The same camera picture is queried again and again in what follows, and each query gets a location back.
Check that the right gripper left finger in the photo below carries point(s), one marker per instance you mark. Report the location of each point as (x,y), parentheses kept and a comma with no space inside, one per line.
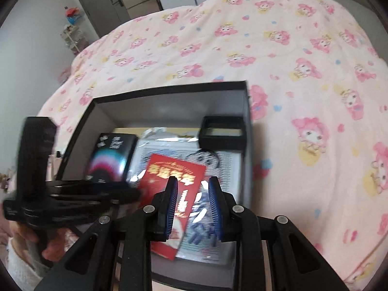
(152,223)

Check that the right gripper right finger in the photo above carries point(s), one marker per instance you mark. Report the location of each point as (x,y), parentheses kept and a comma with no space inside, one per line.
(237,224)

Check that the blue cartoon puzzle pack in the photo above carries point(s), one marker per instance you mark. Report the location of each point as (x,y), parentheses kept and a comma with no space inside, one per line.
(196,231)

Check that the red portrait envelope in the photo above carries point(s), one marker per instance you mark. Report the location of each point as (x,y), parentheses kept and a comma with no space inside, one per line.
(185,178)

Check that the black purple card box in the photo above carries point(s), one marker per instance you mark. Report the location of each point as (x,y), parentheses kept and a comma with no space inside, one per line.
(111,157)

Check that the black storage box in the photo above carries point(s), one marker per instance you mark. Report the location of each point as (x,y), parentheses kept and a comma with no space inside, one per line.
(168,121)

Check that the pink cartoon print blanket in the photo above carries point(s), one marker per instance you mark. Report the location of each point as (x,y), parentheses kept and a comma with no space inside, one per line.
(318,93)

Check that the grey door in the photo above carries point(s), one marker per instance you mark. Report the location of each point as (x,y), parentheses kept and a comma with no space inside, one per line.
(105,15)

